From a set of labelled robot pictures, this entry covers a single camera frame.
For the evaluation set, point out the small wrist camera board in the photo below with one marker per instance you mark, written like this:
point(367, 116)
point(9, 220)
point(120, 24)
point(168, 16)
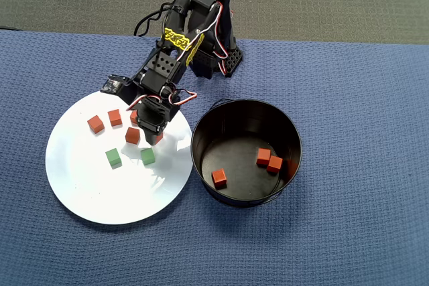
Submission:
point(111, 85)

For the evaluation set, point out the black metal bucket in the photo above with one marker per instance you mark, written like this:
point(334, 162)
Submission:
point(234, 125)

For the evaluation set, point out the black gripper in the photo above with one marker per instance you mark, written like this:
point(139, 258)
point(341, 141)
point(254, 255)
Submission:
point(151, 124)

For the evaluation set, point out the blue woven tablecloth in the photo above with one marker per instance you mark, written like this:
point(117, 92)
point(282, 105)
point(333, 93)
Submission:
point(352, 199)

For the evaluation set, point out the white round plate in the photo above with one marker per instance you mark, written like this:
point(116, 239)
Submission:
point(100, 192)

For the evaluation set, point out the green cube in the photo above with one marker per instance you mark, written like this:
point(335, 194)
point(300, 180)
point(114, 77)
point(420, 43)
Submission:
point(147, 156)
point(113, 157)

